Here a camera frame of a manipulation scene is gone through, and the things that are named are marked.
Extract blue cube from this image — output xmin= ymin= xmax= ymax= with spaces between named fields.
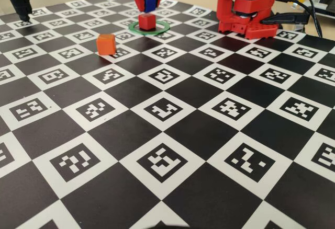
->
xmin=143 ymin=0 xmax=160 ymax=13

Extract red perforated robot base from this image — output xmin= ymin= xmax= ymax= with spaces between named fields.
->
xmin=218 ymin=17 xmax=278 ymax=40

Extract orange cube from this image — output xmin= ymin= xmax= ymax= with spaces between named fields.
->
xmin=96 ymin=33 xmax=117 ymax=56

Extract red cube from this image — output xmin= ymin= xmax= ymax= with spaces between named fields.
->
xmin=138 ymin=13 xmax=157 ymax=30

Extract green ring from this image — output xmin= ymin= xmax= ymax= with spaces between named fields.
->
xmin=128 ymin=21 xmax=171 ymax=36

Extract black white marker mat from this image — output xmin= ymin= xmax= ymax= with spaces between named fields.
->
xmin=0 ymin=0 xmax=335 ymax=229

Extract black clamp handle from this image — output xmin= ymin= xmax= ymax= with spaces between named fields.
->
xmin=261 ymin=13 xmax=308 ymax=26

